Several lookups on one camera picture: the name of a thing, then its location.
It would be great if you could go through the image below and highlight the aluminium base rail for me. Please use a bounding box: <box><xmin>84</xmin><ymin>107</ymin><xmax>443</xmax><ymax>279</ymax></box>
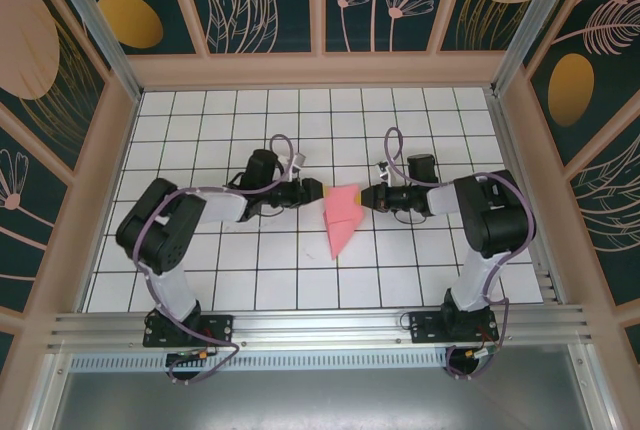
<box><xmin>47</xmin><ymin>304</ymin><xmax>596</xmax><ymax>351</ymax></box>

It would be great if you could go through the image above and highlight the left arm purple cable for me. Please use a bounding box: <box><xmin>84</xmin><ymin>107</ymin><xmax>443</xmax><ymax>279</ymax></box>
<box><xmin>132</xmin><ymin>134</ymin><xmax>299</xmax><ymax>386</ymax></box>

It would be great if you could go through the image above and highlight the grey metal sheet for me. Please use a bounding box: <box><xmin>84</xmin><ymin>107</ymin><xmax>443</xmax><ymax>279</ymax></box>
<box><xmin>49</xmin><ymin>344</ymin><xmax>616</xmax><ymax>430</ymax></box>

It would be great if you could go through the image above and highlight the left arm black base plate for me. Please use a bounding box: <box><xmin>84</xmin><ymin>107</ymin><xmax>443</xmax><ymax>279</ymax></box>
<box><xmin>143</xmin><ymin>313</ymin><xmax>235</xmax><ymax>349</ymax></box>

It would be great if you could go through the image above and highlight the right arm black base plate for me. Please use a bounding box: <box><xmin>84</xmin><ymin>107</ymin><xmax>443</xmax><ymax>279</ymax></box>
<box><xmin>409</xmin><ymin>310</ymin><xmax>499</xmax><ymax>346</ymax></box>

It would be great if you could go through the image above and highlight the slotted aluminium cable duct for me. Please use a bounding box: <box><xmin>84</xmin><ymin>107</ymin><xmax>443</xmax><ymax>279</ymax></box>
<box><xmin>69</xmin><ymin>353</ymin><xmax>451</xmax><ymax>371</ymax></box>

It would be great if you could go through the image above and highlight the aluminium side rail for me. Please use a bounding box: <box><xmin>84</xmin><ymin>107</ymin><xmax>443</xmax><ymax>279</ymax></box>
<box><xmin>487</xmin><ymin>89</ymin><xmax>566</xmax><ymax>306</ymax></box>

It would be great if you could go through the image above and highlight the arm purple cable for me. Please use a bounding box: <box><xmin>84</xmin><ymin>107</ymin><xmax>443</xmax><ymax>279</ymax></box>
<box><xmin>132</xmin><ymin>134</ymin><xmax>299</xmax><ymax>386</ymax></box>
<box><xmin>383</xmin><ymin>126</ymin><xmax>537</xmax><ymax>382</ymax></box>

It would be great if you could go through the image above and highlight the aluminium frame post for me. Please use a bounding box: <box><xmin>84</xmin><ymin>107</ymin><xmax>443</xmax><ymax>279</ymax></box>
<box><xmin>492</xmin><ymin>0</ymin><xmax>601</xmax><ymax>96</ymax></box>
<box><xmin>39</xmin><ymin>0</ymin><xmax>144</xmax><ymax>101</ymax></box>

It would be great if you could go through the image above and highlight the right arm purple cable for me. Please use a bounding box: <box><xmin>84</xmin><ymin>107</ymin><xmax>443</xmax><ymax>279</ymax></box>
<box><xmin>383</xmin><ymin>126</ymin><xmax>537</xmax><ymax>382</ymax></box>

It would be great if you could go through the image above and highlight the pink paper sheet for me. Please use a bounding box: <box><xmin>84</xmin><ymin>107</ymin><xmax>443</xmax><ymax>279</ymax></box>
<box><xmin>322</xmin><ymin>182</ymin><xmax>365</xmax><ymax>261</ymax></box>

